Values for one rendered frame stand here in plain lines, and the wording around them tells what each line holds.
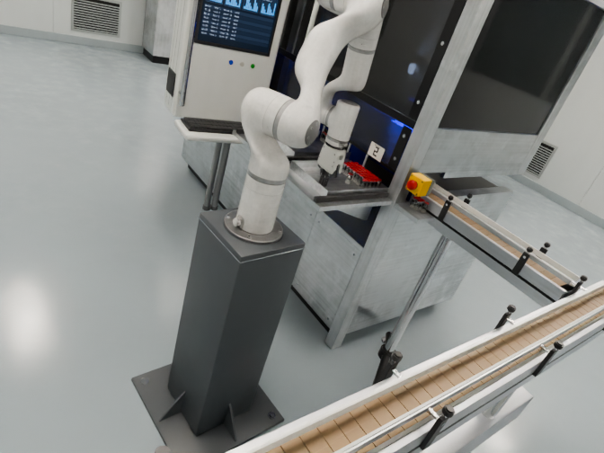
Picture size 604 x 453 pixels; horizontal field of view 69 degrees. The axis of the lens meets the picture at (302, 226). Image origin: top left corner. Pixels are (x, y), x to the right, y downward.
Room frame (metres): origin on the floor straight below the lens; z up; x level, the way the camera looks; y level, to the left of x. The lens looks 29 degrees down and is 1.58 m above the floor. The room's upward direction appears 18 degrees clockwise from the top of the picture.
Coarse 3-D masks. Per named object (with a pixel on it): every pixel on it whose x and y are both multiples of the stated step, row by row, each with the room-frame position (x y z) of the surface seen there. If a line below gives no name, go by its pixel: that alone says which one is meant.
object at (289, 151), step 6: (318, 132) 2.24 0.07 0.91; (318, 138) 2.22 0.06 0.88; (282, 144) 1.90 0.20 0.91; (312, 144) 2.10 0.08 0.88; (318, 144) 2.13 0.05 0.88; (282, 150) 1.89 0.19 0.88; (288, 150) 1.86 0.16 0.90; (294, 150) 1.94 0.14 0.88; (300, 150) 1.96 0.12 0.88; (306, 150) 1.99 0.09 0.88; (312, 150) 2.01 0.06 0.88; (318, 150) 2.04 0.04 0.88; (348, 156) 2.06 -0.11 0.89
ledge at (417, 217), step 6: (396, 204) 1.71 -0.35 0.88; (402, 204) 1.72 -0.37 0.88; (408, 204) 1.74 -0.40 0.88; (402, 210) 1.68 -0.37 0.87; (408, 210) 1.68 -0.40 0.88; (414, 210) 1.70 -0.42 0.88; (408, 216) 1.65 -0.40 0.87; (414, 216) 1.64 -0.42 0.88; (420, 216) 1.66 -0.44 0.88; (426, 216) 1.68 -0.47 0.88; (414, 222) 1.62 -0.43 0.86; (420, 222) 1.63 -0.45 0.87
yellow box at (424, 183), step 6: (414, 174) 1.69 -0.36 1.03; (420, 174) 1.70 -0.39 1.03; (414, 180) 1.68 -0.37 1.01; (420, 180) 1.66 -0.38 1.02; (426, 180) 1.66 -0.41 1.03; (432, 180) 1.69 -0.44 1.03; (420, 186) 1.65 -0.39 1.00; (426, 186) 1.67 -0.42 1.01; (414, 192) 1.66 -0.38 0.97; (420, 192) 1.65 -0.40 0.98; (426, 192) 1.68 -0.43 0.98
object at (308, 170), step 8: (296, 160) 1.74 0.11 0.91; (304, 160) 1.76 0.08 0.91; (312, 160) 1.79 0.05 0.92; (344, 160) 1.92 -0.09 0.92; (296, 168) 1.69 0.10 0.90; (304, 168) 1.76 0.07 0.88; (312, 168) 1.79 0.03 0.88; (304, 176) 1.64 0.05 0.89; (312, 176) 1.70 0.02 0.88; (320, 176) 1.73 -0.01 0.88; (344, 176) 1.82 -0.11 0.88; (312, 184) 1.60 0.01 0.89; (320, 184) 1.57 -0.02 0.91; (328, 184) 1.67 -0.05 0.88; (336, 184) 1.70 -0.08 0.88; (344, 184) 1.73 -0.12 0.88; (352, 184) 1.76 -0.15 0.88; (320, 192) 1.56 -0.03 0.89; (328, 192) 1.54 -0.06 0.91; (336, 192) 1.56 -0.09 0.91; (344, 192) 1.59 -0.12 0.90; (352, 192) 1.62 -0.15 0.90; (360, 192) 1.66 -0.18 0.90
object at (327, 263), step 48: (192, 144) 3.08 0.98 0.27; (240, 144) 2.62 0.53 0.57; (240, 192) 2.53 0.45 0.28; (288, 192) 2.20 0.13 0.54; (480, 192) 2.20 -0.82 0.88; (336, 240) 1.88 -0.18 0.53; (432, 240) 2.02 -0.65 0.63; (336, 288) 1.80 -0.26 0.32; (384, 288) 1.86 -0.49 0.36; (432, 288) 2.19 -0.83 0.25
